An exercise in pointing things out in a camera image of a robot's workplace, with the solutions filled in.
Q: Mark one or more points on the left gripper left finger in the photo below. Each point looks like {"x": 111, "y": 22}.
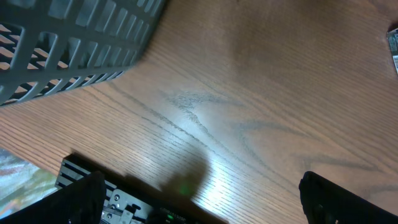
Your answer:
{"x": 79, "y": 202}

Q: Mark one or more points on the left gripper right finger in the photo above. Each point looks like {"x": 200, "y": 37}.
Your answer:
{"x": 325, "y": 202}

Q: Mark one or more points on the dark green round-label box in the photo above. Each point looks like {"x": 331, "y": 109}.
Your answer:
{"x": 392, "y": 41}

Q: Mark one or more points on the grey plastic mesh basket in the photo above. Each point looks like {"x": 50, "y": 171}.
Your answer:
{"x": 48, "y": 47}

